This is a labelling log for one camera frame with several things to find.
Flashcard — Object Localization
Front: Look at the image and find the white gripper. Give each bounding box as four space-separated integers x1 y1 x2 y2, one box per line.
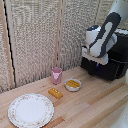
81 46 110 66

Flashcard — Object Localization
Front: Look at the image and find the orange sponge block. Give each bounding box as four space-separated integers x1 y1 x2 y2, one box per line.
47 87 64 100

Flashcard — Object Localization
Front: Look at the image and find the thin yellow food stick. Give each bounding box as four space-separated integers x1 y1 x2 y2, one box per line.
71 79 81 86

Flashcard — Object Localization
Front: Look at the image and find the thick yellow food stick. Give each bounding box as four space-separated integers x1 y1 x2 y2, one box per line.
67 81 78 89

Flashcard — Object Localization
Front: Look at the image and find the small white bowl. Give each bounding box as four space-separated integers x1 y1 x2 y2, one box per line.
64 78 82 93

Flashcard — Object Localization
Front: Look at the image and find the pink cup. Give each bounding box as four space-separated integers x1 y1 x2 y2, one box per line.
50 66 64 85

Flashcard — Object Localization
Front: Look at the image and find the wide woven screen panel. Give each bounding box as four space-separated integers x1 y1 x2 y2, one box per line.
3 0 59 91

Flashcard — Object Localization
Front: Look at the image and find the floral rimmed white plate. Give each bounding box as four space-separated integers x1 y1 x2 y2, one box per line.
7 93 55 128

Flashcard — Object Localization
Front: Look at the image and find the narrow woven screen panel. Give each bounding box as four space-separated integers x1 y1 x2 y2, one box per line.
0 9 11 94

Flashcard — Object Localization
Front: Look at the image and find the wooden post beside cup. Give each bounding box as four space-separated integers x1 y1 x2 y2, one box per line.
54 0 65 69

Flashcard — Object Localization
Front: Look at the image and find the slanted wooden post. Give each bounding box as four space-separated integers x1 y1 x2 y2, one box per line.
0 0 16 90

